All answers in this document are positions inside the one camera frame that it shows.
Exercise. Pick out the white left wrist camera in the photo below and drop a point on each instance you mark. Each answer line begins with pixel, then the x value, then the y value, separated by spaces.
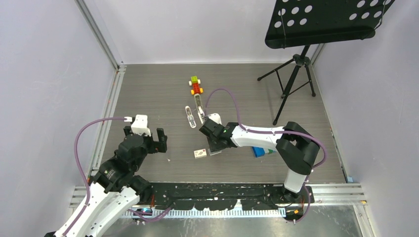
pixel 138 125

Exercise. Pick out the red green toy brick car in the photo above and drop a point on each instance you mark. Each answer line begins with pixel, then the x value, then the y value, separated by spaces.
pixel 195 83

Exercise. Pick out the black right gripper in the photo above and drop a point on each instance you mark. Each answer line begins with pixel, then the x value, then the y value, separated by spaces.
pixel 213 147

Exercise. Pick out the black music stand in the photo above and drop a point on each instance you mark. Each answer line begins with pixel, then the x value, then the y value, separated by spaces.
pixel 308 22

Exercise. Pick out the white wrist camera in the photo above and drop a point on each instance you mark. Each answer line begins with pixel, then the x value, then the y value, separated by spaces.
pixel 138 125
pixel 215 117

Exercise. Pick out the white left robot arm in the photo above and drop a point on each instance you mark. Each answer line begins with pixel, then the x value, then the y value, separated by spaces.
pixel 115 188

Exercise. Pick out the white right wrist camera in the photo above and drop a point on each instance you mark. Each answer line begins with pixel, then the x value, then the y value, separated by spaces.
pixel 215 117

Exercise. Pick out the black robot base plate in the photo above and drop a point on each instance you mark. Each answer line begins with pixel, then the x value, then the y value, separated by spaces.
pixel 216 196

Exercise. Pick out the blue green white brick block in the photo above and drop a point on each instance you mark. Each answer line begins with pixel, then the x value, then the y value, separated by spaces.
pixel 259 152

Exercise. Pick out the white staple box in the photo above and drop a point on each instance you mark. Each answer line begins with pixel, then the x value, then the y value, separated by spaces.
pixel 201 153

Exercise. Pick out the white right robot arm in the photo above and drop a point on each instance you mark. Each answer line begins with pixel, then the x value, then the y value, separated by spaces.
pixel 296 146

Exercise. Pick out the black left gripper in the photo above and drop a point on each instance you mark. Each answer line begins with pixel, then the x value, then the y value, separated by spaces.
pixel 159 145

